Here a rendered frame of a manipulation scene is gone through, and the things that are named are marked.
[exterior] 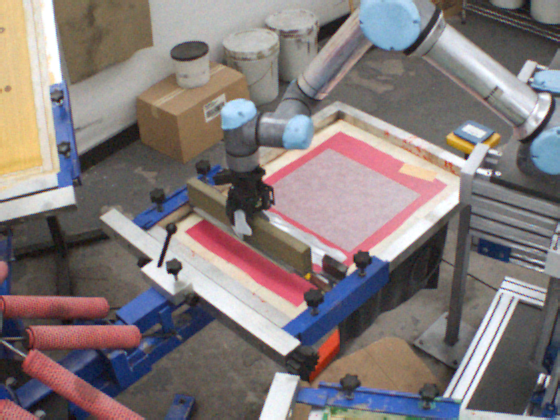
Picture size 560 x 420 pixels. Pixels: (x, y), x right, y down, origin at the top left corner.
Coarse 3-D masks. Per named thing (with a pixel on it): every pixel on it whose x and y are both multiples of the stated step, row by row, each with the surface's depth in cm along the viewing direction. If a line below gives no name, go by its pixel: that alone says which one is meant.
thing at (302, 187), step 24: (336, 144) 229; (360, 144) 228; (288, 168) 221; (312, 168) 220; (336, 168) 219; (360, 168) 219; (288, 192) 212; (312, 192) 212; (336, 192) 211; (288, 216) 205; (216, 240) 199; (240, 264) 192
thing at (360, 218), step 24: (384, 168) 218; (360, 192) 211; (384, 192) 210; (408, 192) 209; (432, 192) 209; (312, 216) 204; (336, 216) 204; (360, 216) 203; (384, 216) 202; (408, 216) 202; (336, 240) 196; (360, 240) 196; (264, 264) 191; (312, 264) 190; (288, 288) 185; (312, 288) 184
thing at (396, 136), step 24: (360, 120) 232; (408, 144) 222; (456, 168) 212; (456, 192) 202; (168, 216) 203; (432, 216) 196; (408, 240) 189; (192, 264) 188; (240, 288) 181; (264, 312) 174
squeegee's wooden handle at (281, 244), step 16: (192, 192) 195; (208, 192) 190; (208, 208) 193; (224, 208) 187; (256, 224) 180; (272, 224) 180; (256, 240) 183; (272, 240) 178; (288, 240) 175; (288, 256) 177; (304, 256) 173; (304, 272) 176
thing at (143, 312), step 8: (152, 288) 175; (144, 296) 173; (152, 296) 173; (160, 296) 173; (128, 304) 171; (136, 304) 171; (144, 304) 171; (152, 304) 171; (160, 304) 171; (168, 304) 173; (120, 312) 170; (128, 312) 169; (136, 312) 169; (144, 312) 169; (152, 312) 170; (128, 320) 167; (136, 320) 167; (144, 320) 169; (152, 320) 171; (144, 328) 170
